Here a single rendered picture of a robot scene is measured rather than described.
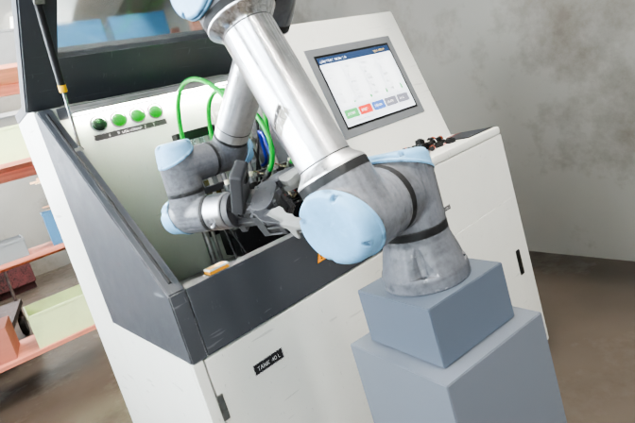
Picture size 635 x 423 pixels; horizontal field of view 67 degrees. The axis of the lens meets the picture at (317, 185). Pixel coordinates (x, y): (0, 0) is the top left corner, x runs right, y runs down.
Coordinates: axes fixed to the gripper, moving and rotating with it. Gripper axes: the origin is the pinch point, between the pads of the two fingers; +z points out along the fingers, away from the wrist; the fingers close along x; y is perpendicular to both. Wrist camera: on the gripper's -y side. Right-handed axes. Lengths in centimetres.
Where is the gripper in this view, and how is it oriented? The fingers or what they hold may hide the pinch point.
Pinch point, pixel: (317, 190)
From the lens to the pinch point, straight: 85.8
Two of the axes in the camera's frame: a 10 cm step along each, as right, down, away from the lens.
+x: -1.8, 7.5, -6.4
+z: 9.0, -1.3, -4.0
